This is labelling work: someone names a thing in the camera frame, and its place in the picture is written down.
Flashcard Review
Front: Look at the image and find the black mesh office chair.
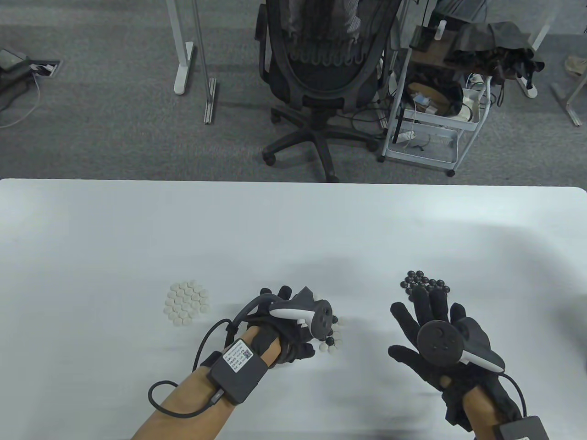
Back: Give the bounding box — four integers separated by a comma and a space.
257, 0, 402, 182

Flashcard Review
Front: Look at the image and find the person's right hand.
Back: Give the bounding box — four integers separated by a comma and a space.
388, 286, 523, 432

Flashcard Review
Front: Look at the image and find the aluminium profile post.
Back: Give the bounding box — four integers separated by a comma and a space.
190, 0, 217, 124

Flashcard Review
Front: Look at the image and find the person's left hand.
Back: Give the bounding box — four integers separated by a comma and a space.
243, 286, 316, 367

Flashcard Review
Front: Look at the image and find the pile of mixed go stones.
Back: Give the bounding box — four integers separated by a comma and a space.
316, 314, 345, 354

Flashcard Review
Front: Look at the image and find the black phone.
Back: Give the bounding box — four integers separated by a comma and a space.
410, 27, 436, 50

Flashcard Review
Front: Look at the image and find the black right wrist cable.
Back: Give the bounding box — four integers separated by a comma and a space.
500, 374, 528, 418

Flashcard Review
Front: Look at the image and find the black left wrist sensor box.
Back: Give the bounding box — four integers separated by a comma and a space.
207, 338, 269, 405

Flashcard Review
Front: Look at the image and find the black crumpled cloth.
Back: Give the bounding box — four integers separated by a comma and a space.
447, 22, 546, 92

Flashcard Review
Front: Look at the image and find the dark grey left hand controller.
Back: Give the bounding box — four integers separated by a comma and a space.
269, 286, 334, 342

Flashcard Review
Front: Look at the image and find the white power adapter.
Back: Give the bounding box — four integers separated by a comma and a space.
461, 87, 482, 123

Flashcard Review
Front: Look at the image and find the black wrist sensor box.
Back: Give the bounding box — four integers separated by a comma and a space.
207, 338, 269, 405
499, 416, 548, 440

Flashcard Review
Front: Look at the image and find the black right wrist sensor box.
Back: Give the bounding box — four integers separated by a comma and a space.
499, 416, 548, 440

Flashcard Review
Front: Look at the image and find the group of black go stones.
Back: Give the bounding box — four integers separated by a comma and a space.
401, 270, 451, 301

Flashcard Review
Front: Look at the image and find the grey desk leg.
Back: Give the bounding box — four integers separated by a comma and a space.
550, 76, 587, 127

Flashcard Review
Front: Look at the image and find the black and tan bag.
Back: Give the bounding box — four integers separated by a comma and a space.
406, 69, 465, 117

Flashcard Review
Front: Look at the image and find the group of white go stones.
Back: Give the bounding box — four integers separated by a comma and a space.
164, 280, 211, 327

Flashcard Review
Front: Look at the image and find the floor socket box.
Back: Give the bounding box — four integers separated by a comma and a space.
30, 59, 62, 77

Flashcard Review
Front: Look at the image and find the white slanted desk leg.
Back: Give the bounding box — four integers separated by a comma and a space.
514, 0, 558, 99

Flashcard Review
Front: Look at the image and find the person's right forearm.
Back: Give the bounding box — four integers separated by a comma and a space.
462, 385, 505, 440

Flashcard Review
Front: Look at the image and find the white wheeled utility cart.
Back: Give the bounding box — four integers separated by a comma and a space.
377, 23, 493, 178

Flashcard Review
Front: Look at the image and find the person's left forearm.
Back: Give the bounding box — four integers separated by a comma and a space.
131, 328, 282, 440

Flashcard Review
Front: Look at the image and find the grey white right hand controller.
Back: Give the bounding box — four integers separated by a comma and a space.
416, 317, 506, 372

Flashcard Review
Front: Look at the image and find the white floor cable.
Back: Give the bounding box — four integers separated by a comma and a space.
0, 76, 41, 128

